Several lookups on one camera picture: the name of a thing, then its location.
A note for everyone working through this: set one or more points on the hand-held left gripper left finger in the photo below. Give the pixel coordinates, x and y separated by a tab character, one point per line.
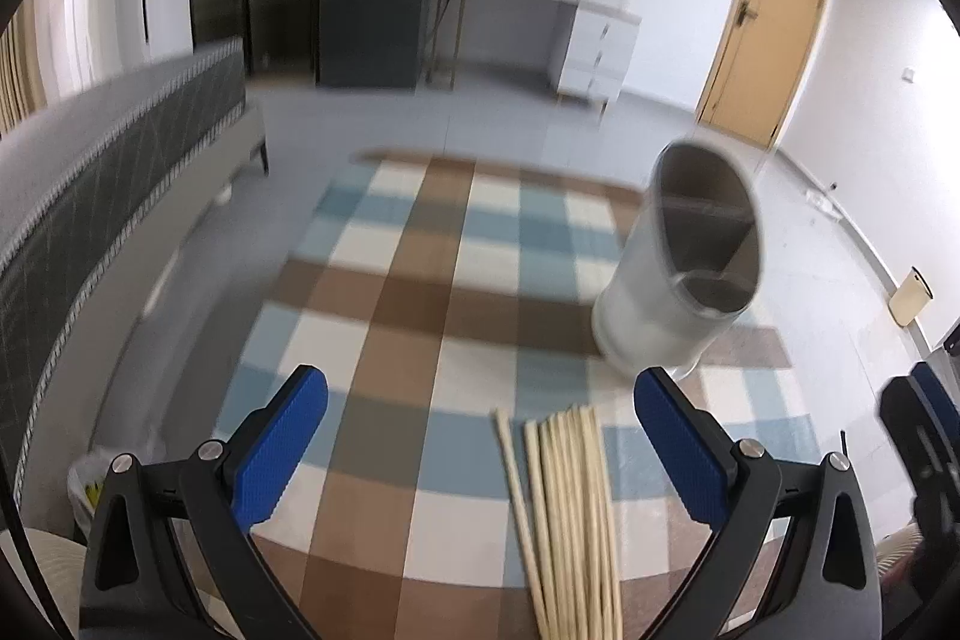
281	445

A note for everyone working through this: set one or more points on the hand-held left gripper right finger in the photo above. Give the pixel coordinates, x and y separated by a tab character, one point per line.
679	445

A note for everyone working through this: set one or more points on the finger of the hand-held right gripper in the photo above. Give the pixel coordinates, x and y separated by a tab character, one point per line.
911	415

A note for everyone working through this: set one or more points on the bunch of chopsticks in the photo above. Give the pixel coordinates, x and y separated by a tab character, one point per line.
570	520

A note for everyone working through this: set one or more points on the metal utensil holder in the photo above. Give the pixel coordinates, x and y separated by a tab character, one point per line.
645	310

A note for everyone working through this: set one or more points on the beige woven cushion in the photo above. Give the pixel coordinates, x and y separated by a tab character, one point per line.
898	551
49	580

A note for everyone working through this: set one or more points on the black furniture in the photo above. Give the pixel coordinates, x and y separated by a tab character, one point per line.
954	338

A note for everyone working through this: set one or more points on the beige waste bin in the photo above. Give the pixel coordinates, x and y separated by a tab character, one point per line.
910	299

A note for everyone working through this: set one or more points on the checkered mat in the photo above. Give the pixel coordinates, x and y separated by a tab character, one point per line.
420	310

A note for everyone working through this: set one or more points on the white plastic bag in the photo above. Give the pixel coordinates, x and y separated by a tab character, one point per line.
86	486

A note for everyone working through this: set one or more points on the white crumpled bag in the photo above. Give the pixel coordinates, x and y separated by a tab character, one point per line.
825	199

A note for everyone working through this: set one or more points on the grey mattress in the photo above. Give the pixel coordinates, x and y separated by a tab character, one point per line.
97	175

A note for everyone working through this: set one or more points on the white dressing table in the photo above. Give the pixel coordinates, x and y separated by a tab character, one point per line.
592	33

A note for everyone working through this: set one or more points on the wooden door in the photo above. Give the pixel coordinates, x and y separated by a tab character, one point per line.
772	10

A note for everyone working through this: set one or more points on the beige curtain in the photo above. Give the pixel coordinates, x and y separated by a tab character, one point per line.
19	78

